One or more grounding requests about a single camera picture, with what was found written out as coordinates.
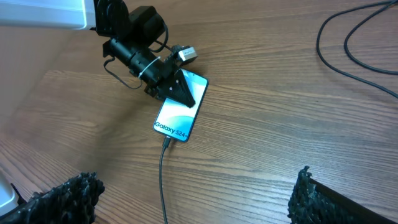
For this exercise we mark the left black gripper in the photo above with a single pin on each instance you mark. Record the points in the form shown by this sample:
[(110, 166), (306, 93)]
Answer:
[(165, 79)]

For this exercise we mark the Galaxy smartphone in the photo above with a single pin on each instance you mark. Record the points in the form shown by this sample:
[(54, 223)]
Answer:
[(176, 120)]

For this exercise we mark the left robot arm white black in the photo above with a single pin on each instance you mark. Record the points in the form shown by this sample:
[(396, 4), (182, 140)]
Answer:
[(130, 35)]

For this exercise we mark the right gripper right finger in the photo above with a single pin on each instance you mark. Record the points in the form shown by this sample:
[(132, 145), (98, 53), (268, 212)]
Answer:
[(313, 202)]

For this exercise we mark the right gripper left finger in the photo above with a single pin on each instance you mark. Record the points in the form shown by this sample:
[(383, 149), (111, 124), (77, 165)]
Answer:
[(72, 202)]

